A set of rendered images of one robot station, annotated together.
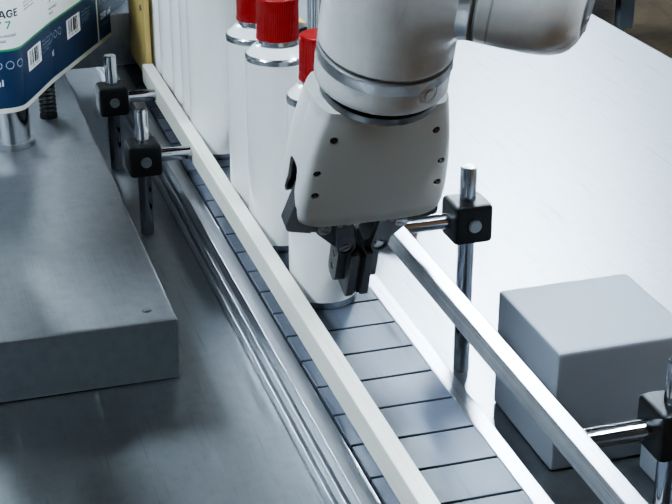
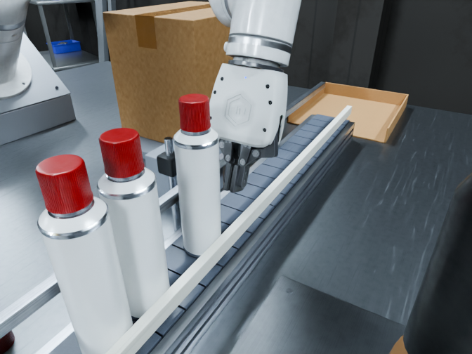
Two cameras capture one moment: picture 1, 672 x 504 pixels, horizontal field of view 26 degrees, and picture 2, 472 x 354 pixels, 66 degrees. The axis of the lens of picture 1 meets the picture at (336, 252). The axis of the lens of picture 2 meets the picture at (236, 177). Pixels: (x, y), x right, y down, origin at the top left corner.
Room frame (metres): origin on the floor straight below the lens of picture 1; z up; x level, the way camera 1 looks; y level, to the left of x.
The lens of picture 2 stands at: (1.22, 0.32, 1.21)
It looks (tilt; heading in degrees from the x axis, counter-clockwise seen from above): 30 degrees down; 228
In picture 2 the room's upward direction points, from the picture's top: straight up
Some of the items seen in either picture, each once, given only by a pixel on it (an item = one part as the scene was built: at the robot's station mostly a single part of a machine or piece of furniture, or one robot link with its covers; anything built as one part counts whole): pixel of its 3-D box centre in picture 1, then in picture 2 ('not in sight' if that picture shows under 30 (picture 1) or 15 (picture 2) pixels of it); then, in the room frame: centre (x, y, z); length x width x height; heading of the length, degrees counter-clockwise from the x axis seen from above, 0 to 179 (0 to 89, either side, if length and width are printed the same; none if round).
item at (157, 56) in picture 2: not in sight; (194, 69); (0.69, -0.41, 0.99); 0.30 x 0.24 x 0.27; 16
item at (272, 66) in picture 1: (279, 122); (135, 230); (1.10, 0.05, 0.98); 0.05 x 0.05 x 0.20
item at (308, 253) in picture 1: (322, 169); (199, 180); (1.00, 0.01, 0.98); 0.05 x 0.05 x 0.20
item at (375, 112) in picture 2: not in sight; (350, 107); (0.30, -0.20, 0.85); 0.30 x 0.26 x 0.04; 17
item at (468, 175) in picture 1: (437, 275); (185, 191); (0.96, -0.07, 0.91); 0.07 x 0.03 x 0.17; 107
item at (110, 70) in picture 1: (129, 111); not in sight; (1.40, 0.21, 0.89); 0.06 x 0.03 x 0.12; 107
